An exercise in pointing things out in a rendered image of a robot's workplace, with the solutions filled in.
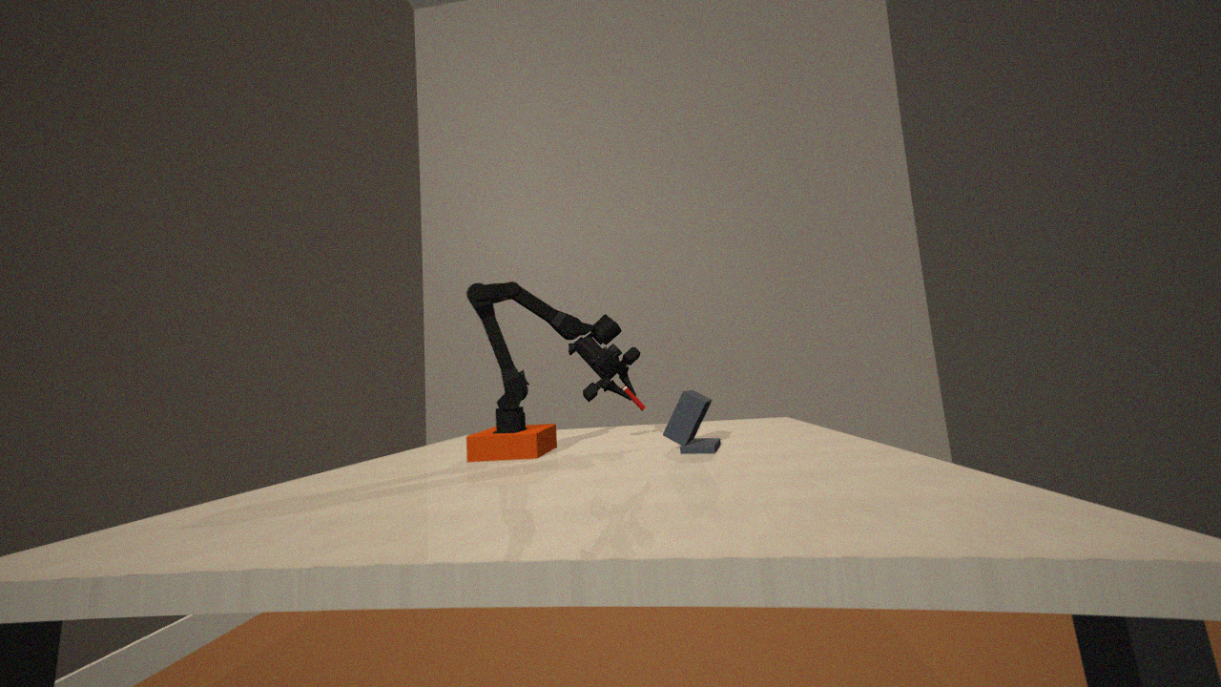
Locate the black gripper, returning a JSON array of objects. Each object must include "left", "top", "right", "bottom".
[{"left": 582, "top": 347, "right": 641, "bottom": 401}]

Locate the red peg with white band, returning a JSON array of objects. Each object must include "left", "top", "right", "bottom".
[{"left": 621, "top": 386, "right": 645, "bottom": 410}]

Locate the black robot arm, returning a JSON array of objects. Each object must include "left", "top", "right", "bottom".
[{"left": 466, "top": 281, "right": 621, "bottom": 433}]

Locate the dark grey sloped panel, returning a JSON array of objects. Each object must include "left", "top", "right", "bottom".
[{"left": 663, "top": 390, "right": 720, "bottom": 454}]

